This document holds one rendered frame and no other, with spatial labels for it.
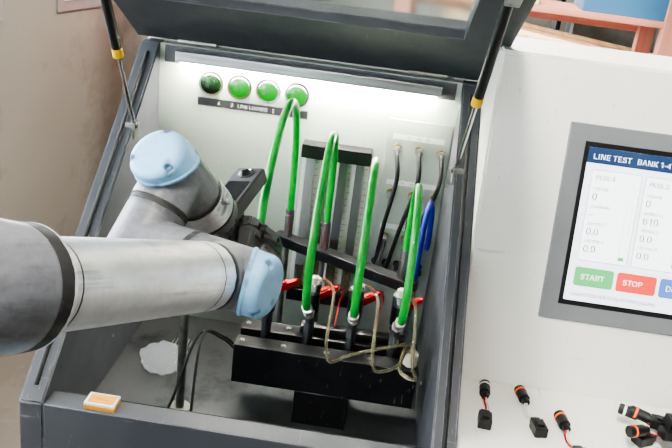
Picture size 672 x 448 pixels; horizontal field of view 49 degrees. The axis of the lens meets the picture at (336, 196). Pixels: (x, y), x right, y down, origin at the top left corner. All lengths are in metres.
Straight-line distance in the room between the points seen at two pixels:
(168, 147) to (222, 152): 0.71
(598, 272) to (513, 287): 0.15
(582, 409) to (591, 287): 0.21
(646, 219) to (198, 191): 0.81
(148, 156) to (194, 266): 0.22
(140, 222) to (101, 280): 0.29
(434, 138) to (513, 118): 0.26
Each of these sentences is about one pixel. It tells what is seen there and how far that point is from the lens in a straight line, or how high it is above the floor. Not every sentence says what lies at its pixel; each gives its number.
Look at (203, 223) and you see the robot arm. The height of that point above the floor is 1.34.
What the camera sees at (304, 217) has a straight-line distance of 1.58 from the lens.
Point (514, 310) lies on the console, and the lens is 1.38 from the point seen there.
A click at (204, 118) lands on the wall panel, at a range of 1.60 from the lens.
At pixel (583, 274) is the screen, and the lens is 1.39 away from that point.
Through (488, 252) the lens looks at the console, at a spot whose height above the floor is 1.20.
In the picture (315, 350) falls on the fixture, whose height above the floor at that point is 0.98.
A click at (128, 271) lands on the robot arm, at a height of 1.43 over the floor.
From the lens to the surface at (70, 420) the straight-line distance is 1.31.
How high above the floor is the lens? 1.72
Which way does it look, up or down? 20 degrees down
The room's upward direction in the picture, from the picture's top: 7 degrees clockwise
